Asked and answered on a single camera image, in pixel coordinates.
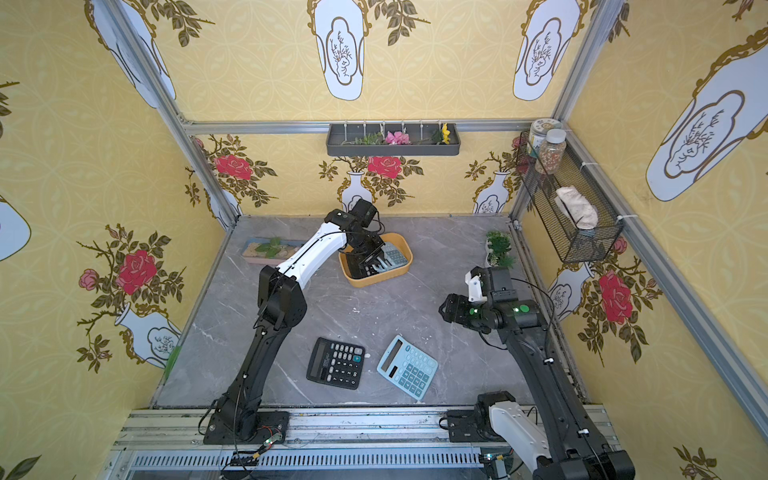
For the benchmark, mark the black wire basket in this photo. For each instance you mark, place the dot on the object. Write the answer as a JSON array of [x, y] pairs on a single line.
[[537, 193]]

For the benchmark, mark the yellow storage box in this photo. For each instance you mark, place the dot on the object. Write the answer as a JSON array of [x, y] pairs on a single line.
[[396, 239]]

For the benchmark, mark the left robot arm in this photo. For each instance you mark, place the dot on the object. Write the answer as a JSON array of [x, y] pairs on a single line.
[[236, 416]]

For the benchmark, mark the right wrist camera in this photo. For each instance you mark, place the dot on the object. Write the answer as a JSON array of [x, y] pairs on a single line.
[[475, 289]]

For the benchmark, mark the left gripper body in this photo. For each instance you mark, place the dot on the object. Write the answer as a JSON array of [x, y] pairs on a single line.
[[369, 252]]

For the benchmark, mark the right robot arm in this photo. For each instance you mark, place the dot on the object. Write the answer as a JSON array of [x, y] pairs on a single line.
[[566, 444]]

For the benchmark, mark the jar behind with patterned lid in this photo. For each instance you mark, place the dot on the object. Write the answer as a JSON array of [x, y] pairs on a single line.
[[538, 131]]

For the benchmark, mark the yellow artificial flower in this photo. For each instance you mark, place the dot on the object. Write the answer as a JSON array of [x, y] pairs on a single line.
[[445, 134]]

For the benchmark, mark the black calculator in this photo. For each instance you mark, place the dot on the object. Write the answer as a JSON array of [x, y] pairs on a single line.
[[336, 364], [348, 265]]

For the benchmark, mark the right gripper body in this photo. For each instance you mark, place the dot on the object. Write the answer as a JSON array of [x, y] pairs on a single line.
[[455, 309]]

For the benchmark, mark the grey wall shelf tray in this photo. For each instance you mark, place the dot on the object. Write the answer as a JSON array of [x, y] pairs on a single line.
[[366, 139]]

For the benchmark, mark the beige cloth in basket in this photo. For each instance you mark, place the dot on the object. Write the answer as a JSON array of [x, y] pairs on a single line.
[[576, 207]]

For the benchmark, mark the small potted green plant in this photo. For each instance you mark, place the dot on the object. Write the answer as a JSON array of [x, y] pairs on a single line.
[[498, 250]]

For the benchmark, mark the jar with white lid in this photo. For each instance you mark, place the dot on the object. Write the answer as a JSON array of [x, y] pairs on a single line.
[[550, 151]]

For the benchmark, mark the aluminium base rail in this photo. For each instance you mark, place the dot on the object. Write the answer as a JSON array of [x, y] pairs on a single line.
[[327, 439]]

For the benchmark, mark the pink artificial flower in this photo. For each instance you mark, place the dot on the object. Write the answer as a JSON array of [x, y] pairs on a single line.
[[397, 138]]

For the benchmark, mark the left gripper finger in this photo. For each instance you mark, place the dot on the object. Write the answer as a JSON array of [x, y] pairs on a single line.
[[375, 263], [358, 267]]

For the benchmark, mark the blue calculator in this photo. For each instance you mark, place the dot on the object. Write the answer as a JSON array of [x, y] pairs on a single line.
[[393, 257], [407, 367]]

